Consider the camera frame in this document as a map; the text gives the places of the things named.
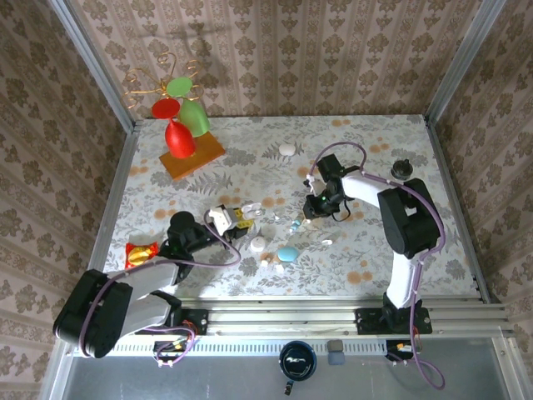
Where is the red and yellow snack packet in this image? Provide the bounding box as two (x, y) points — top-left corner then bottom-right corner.
(125, 240), (161, 269)

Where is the clear bottle with black cap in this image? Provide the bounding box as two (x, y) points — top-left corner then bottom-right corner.
(391, 158), (414, 181)

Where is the red plastic goblet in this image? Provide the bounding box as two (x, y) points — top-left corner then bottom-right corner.
(151, 98), (197, 160)

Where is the green plastic goblet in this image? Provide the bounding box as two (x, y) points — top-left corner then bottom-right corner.
(166, 77), (211, 138)

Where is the dark blue bowl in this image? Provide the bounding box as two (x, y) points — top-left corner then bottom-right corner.
(278, 340), (317, 381)

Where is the grey metal tray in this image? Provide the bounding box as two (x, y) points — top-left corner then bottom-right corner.
(41, 332), (533, 400)

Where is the thin black cable loop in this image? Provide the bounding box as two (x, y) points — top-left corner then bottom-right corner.
(331, 198), (353, 223)

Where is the gold wire rack wooden base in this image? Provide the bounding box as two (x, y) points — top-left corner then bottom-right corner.
(121, 52), (227, 182)

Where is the aluminium side rail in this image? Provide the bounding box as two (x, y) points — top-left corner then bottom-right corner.
(85, 119), (141, 274)
(423, 115), (493, 304)

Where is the long aluminium mounting rail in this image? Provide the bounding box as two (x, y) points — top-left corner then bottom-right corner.
(57, 296), (517, 337)

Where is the black wire connector block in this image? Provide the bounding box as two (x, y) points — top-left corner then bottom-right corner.
(385, 339), (417, 367)
(152, 339), (189, 368)

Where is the slotted metal cable duct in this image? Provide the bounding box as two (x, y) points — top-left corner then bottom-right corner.
(70, 337), (391, 358)

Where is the aluminium corner post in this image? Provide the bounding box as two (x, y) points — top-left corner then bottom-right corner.
(46, 0), (138, 133)
(423, 0), (508, 123)

